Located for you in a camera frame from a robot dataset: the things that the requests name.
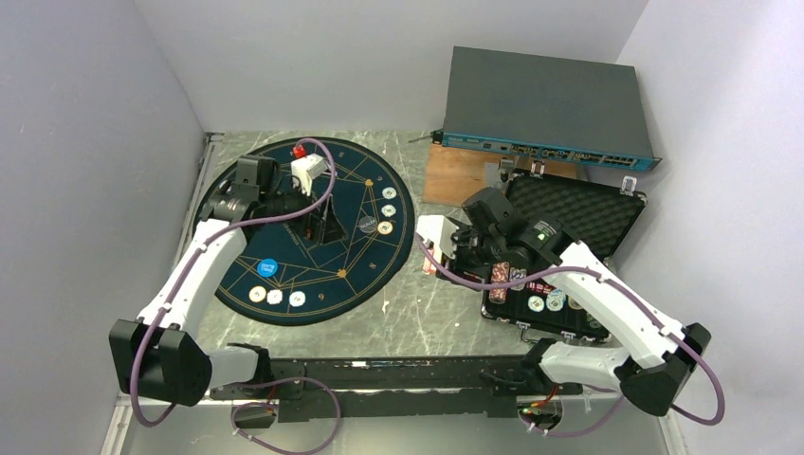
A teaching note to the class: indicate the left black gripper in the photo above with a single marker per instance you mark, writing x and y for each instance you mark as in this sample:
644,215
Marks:
322,227

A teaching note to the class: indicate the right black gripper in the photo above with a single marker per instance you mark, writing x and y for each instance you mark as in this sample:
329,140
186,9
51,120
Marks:
459,263

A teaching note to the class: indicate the yellow chip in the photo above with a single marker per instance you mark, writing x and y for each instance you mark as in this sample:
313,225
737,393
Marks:
257,294
385,227

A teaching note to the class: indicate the red playing card box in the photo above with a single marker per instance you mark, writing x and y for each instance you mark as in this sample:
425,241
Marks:
429,264

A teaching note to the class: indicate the white chip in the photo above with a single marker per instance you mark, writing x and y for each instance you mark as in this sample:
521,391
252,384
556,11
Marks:
274,297

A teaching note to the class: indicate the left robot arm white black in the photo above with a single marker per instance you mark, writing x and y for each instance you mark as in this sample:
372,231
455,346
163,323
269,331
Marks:
155,354

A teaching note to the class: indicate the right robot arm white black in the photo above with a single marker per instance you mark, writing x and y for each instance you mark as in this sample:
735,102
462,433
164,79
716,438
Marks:
657,353

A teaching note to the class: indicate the round dark blue poker mat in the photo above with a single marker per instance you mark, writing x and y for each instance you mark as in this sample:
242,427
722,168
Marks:
326,281

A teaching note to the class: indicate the red chip roll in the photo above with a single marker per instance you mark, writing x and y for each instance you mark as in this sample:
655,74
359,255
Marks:
499,274

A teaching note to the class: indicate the blue grey chip roll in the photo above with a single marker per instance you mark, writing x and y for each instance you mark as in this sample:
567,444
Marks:
516,274

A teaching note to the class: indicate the grey dealer button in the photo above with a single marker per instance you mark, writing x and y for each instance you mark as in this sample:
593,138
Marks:
367,224

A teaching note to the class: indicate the blue round blind button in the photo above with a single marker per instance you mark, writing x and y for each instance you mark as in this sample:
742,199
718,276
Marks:
267,268

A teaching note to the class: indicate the wooden board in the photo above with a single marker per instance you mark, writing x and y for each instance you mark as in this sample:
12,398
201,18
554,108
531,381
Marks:
453,174

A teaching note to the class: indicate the black poker chip case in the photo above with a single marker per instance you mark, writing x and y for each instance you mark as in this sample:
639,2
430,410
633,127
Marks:
600,215

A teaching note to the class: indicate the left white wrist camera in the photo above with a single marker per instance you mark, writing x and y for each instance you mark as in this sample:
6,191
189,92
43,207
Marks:
305,168

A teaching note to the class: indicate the grey network switch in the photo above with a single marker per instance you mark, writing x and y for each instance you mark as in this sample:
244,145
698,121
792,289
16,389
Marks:
544,107

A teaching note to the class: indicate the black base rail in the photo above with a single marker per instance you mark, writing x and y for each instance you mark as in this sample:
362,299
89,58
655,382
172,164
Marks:
492,385

